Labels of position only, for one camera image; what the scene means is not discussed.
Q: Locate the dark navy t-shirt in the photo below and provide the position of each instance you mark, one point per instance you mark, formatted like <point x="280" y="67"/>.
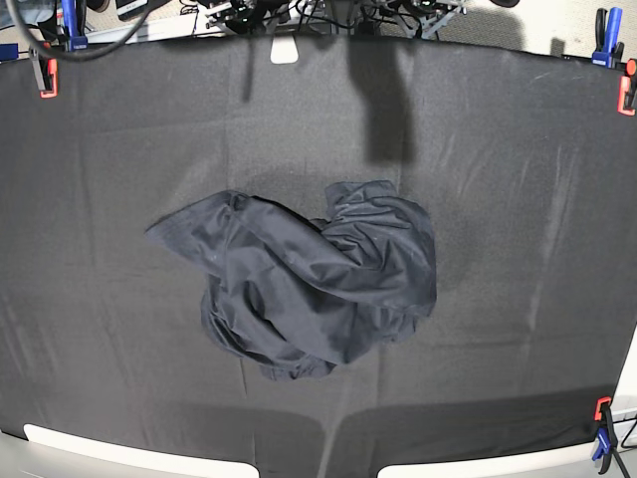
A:
<point x="301" y="296"/>

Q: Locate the black table cover cloth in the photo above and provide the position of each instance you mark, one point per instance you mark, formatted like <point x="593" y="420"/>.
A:
<point x="527" y="170"/>

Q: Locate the white tab at table edge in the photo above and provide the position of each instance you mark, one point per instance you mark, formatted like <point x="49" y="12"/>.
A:
<point x="284" y="50"/>

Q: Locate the orange clamp far left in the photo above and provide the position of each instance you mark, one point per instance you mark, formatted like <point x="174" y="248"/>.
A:
<point x="46" y="74"/>

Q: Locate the orange clamp far right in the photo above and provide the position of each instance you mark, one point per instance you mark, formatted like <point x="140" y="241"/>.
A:
<point x="626" y="103"/>

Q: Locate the blue bar clamp far left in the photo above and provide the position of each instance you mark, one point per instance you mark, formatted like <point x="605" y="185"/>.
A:
<point x="74" y="23"/>

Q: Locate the blue bar clamp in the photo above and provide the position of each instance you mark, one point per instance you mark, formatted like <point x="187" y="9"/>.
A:
<point x="608" y="50"/>
<point x="74" y="23"/>

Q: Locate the blue bar clamp far right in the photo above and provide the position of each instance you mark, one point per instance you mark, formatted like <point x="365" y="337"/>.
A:
<point x="608" y="50"/>

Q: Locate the blue orange clamp near right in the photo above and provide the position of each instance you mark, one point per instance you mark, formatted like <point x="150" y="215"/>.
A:
<point x="607" y="444"/>

